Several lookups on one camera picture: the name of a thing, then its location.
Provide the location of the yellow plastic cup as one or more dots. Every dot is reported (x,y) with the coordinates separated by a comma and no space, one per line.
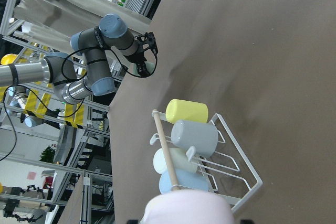
(186,110)

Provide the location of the white wire cup rack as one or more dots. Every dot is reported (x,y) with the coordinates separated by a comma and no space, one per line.
(228,171)

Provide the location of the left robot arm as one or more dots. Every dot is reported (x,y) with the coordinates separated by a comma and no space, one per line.
(58,69)

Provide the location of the pink plastic cup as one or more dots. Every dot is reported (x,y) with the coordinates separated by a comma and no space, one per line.
(188,206)

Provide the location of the grey plastic cup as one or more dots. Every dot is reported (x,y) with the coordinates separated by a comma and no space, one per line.
(202,136)

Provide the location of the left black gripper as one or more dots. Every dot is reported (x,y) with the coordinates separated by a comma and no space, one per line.
(145,42)

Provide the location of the light blue plastic cup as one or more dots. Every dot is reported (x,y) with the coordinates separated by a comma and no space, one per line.
(185,179)

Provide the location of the green plastic cup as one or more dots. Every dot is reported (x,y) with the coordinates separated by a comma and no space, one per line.
(149,66)

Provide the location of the cream white plastic cup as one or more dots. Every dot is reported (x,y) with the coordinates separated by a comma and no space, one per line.
(178,157)

